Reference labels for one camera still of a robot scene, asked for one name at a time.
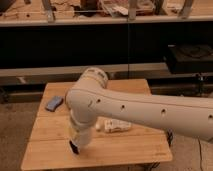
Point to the blue sponge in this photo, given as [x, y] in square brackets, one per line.
[54, 103]

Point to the black box on shelf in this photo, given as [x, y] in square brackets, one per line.
[182, 59]

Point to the wooden table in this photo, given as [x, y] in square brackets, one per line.
[49, 148]

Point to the white plastic bottle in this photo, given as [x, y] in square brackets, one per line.
[113, 125]

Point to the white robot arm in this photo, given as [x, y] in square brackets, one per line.
[89, 98]

